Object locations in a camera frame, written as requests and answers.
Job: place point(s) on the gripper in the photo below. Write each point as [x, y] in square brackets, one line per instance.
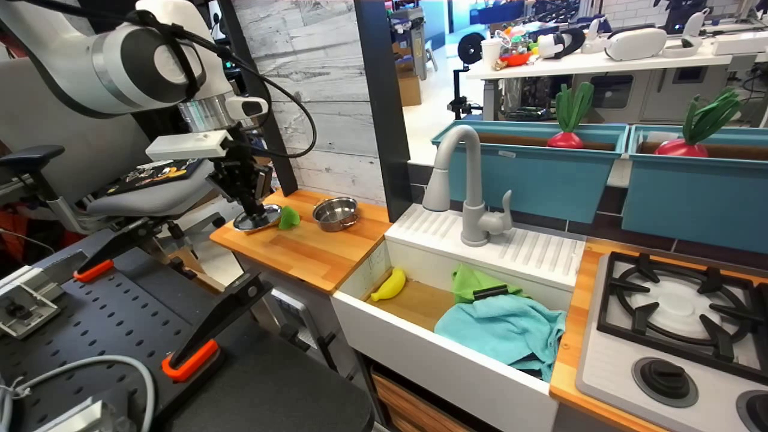
[243, 165]

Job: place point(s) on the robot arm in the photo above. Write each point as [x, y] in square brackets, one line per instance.
[72, 54]

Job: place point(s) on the silver lid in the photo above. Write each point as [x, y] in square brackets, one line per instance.
[264, 221]

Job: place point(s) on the silver pot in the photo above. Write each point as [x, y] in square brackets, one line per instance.
[336, 215]

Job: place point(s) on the green toy vegetable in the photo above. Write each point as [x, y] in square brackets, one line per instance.
[290, 218]

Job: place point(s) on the black printed cloth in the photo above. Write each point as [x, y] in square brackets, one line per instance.
[153, 175]

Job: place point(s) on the grey office chair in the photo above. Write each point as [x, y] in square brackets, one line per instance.
[150, 198]

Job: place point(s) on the black clamp with orange pad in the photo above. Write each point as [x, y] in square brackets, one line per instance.
[123, 243]
[210, 324]

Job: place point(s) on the yellow toy banana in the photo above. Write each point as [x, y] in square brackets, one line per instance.
[390, 286]

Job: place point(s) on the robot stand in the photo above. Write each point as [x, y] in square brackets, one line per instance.
[138, 336]

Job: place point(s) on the cardboard box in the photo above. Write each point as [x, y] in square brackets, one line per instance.
[409, 87]

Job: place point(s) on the toy kitchen sink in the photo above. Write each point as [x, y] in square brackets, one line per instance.
[420, 303]

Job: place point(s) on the grey toy tap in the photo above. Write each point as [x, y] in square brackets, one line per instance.
[474, 198]

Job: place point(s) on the green cloth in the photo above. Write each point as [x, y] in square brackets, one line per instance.
[471, 282]

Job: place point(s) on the black clip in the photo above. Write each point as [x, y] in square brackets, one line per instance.
[491, 292]

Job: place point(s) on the black spool on stand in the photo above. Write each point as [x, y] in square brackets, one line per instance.
[471, 48]

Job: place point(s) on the wooden crate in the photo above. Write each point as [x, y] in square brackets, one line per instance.
[414, 405]

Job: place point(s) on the white paper cup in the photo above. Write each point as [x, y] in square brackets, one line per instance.
[491, 53]

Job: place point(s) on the silver metal block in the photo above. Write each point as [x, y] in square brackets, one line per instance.
[84, 417]

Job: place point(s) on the teal towel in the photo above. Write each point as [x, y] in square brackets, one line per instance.
[504, 330]

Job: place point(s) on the teal planter box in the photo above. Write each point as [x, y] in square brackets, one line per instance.
[540, 180]
[696, 198]

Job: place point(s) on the toy kitchen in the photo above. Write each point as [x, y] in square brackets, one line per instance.
[480, 372]

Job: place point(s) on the heap of colourful toys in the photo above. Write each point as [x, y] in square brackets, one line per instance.
[517, 51]

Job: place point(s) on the red toy radish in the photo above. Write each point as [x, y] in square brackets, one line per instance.
[681, 148]
[567, 139]

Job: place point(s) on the white headset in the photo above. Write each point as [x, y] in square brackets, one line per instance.
[636, 43]
[561, 43]

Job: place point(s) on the white table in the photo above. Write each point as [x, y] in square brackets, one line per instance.
[600, 65]

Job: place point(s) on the white hand controller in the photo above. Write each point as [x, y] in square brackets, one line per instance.
[690, 33]
[595, 35]

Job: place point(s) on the black toy burner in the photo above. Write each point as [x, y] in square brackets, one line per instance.
[678, 300]

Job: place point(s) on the black stove knob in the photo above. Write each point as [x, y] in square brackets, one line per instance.
[665, 379]
[755, 411]

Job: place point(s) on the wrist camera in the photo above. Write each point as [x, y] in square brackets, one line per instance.
[186, 145]

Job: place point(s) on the silver metal bracket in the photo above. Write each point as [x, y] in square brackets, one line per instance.
[27, 300]

